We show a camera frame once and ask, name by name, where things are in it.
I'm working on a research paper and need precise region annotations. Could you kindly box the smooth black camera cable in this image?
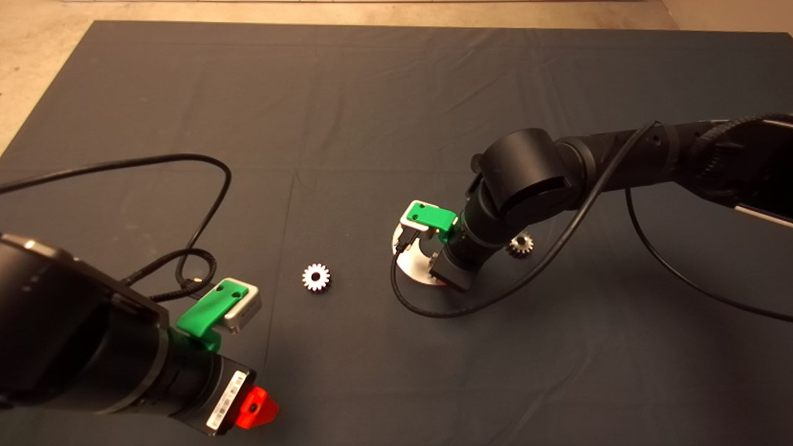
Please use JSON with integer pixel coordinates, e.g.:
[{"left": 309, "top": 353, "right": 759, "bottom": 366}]
[
  {"left": 0, "top": 154, "right": 232, "bottom": 292},
  {"left": 390, "top": 120, "right": 793, "bottom": 323}
]

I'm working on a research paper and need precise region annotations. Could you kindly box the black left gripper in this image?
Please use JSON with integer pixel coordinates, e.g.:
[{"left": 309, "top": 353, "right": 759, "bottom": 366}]
[{"left": 153, "top": 330, "right": 280, "bottom": 436}]

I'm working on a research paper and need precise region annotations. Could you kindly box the bright steel planetary gear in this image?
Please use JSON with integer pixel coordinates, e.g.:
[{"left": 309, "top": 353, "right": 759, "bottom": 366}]
[{"left": 302, "top": 263, "right": 331, "bottom": 292}]

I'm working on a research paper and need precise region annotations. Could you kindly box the green right camera mount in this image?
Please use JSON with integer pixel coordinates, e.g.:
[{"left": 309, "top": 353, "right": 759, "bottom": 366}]
[{"left": 406, "top": 203, "right": 459, "bottom": 243}]

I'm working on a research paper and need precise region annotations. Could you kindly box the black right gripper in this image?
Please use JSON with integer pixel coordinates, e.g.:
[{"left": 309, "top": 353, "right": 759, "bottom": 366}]
[{"left": 432, "top": 214, "right": 512, "bottom": 292}]

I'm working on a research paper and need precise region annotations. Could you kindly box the braided black right arm cable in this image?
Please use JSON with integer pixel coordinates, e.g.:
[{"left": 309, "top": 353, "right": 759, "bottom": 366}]
[{"left": 697, "top": 113, "right": 793, "bottom": 186}]

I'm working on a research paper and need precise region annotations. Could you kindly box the round metal carrier plate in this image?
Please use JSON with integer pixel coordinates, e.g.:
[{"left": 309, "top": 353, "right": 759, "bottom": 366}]
[{"left": 392, "top": 218, "right": 448, "bottom": 287}]

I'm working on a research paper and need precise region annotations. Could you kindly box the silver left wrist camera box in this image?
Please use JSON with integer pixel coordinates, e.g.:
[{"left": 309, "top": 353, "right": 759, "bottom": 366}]
[{"left": 223, "top": 278, "right": 262, "bottom": 334}]

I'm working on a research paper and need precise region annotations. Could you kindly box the green left camera mount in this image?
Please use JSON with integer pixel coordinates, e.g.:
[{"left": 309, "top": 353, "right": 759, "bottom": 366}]
[{"left": 177, "top": 279, "right": 248, "bottom": 352}]

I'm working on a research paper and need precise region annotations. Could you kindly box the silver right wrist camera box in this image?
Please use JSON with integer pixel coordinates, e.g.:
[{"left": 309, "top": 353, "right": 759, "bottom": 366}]
[{"left": 400, "top": 200, "right": 442, "bottom": 233}]

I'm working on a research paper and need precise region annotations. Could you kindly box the dark steel planetary gear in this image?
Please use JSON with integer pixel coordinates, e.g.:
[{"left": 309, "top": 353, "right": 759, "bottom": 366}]
[{"left": 508, "top": 230, "right": 535, "bottom": 258}]

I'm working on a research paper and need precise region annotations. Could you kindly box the dark grey table cloth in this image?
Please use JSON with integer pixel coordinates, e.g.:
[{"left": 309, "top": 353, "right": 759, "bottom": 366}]
[{"left": 0, "top": 20, "right": 793, "bottom": 446}]

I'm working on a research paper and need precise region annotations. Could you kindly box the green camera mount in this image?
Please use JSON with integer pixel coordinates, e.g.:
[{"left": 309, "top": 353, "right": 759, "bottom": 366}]
[
  {"left": 406, "top": 203, "right": 459, "bottom": 243},
  {"left": 177, "top": 279, "right": 248, "bottom": 352}
]

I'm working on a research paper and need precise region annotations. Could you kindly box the smooth black left camera cable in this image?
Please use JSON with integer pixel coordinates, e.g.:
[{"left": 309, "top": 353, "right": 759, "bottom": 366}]
[{"left": 0, "top": 154, "right": 232, "bottom": 292}]

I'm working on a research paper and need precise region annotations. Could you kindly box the braided black left arm cable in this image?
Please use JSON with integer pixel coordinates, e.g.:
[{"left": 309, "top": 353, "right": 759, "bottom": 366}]
[{"left": 119, "top": 248, "right": 217, "bottom": 302}]

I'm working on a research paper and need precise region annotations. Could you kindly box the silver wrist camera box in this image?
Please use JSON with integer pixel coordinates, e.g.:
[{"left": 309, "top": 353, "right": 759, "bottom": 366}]
[
  {"left": 223, "top": 278, "right": 262, "bottom": 334},
  {"left": 400, "top": 200, "right": 442, "bottom": 233}
]

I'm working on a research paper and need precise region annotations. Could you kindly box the braided black arm cable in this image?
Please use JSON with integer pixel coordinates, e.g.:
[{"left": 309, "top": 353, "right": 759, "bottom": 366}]
[
  {"left": 697, "top": 113, "right": 793, "bottom": 186},
  {"left": 119, "top": 248, "right": 217, "bottom": 302}
]

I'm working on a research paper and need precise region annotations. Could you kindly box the smooth black right camera cable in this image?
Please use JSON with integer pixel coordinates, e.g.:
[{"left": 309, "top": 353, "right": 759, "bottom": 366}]
[{"left": 390, "top": 120, "right": 793, "bottom": 323}]

